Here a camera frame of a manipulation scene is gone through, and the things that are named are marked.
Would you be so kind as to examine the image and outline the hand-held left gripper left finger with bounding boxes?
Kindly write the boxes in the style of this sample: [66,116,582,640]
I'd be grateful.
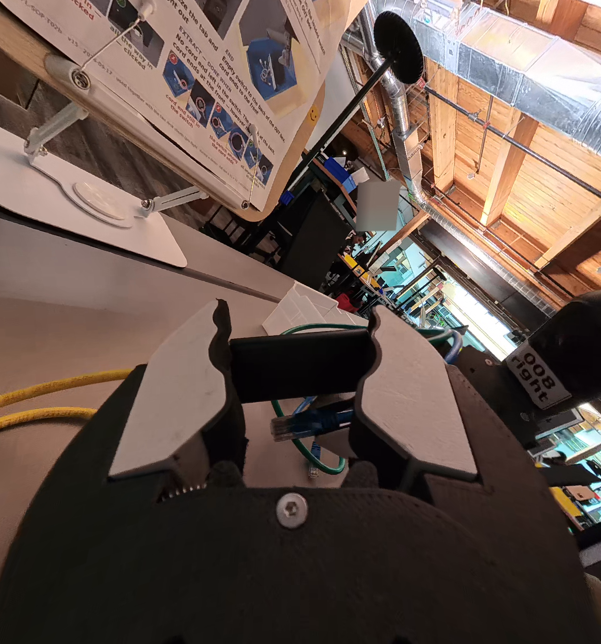
[108,299,247,480]

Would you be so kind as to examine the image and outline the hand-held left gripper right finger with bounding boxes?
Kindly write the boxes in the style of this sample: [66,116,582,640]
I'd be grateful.
[349,305,480,485]

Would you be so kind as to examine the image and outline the blue ethernet cable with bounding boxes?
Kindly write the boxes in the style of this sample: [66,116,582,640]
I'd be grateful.
[270,329,463,460]

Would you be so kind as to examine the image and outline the black network switch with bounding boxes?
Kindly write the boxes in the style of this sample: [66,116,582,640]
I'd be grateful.
[228,328,377,404]

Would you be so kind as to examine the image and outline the green ethernet cable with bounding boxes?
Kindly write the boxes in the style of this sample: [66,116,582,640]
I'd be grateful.
[272,323,456,477]

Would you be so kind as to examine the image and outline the white divided tray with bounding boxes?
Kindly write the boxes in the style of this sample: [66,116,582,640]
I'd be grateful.
[261,281,369,337]

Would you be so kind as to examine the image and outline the white document stand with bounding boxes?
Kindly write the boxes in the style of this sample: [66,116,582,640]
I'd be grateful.
[0,54,262,269]

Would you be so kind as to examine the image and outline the black panel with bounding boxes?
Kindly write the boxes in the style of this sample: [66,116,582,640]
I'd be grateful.
[279,190,354,291]

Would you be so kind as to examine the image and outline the black ceiling pipe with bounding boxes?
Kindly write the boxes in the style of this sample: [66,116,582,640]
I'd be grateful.
[425,85,601,213]

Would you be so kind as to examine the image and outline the blue storage bins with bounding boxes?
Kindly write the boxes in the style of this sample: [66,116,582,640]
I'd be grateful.
[324,157,357,193]

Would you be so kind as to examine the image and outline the printed instruction sheet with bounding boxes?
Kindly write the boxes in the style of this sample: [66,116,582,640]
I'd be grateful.
[0,0,367,212]

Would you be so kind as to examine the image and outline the black disc on pole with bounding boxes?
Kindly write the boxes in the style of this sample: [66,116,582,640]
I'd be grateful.
[300,10,425,169]

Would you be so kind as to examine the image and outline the wooden board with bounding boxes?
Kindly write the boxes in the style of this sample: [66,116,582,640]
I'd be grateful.
[0,0,370,223]

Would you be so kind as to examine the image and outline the yellow ethernet cable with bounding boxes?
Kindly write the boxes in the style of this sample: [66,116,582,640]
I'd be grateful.
[0,369,133,439]

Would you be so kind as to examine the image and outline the silver ventilation duct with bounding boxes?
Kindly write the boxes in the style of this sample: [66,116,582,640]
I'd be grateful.
[341,0,601,169]

